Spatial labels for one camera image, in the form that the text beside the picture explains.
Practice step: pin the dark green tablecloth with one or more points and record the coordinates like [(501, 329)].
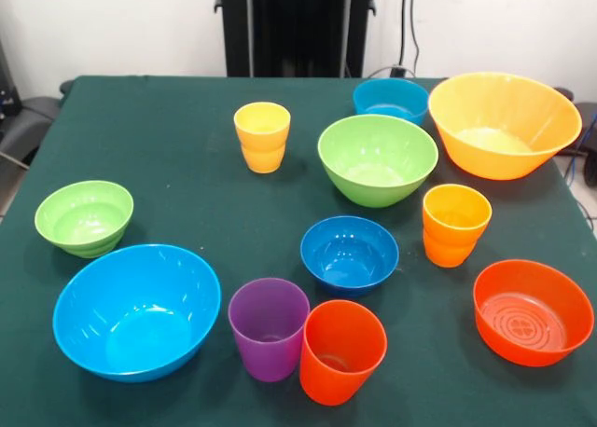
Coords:
[(186, 212)]

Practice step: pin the dark blue bowl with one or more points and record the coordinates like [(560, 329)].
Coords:
[(350, 264)]

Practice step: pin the dark grey pedestal leg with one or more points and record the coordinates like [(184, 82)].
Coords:
[(28, 119)]

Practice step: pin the large yellow bowl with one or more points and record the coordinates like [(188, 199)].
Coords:
[(503, 124)]

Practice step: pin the large light blue bowl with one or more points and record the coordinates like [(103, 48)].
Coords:
[(135, 315)]

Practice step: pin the yellow ribbed plastic cup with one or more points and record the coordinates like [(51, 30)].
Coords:
[(261, 142)]

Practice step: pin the orange ribbed plastic cup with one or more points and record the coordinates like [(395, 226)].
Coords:
[(454, 231)]

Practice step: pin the large green bowl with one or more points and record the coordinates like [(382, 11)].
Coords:
[(378, 166)]

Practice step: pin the red plastic bowl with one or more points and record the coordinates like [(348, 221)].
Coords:
[(527, 320)]

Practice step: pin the purple plastic cup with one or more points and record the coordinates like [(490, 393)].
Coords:
[(266, 343)]

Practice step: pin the red plastic cup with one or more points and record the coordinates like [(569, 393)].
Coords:
[(336, 371)]

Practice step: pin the small light blue bowl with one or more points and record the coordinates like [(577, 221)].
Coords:
[(389, 96)]

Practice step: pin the small green ribbed bowl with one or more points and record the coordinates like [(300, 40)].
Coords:
[(84, 222)]

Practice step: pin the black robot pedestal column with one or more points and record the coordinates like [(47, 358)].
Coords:
[(298, 26)]

